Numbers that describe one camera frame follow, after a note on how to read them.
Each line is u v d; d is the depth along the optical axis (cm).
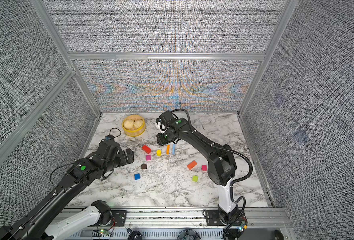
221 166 49
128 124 104
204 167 91
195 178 88
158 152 95
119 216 73
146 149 98
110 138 64
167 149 98
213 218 73
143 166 91
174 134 63
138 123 106
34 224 39
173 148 97
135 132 101
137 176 88
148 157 96
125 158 65
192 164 92
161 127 77
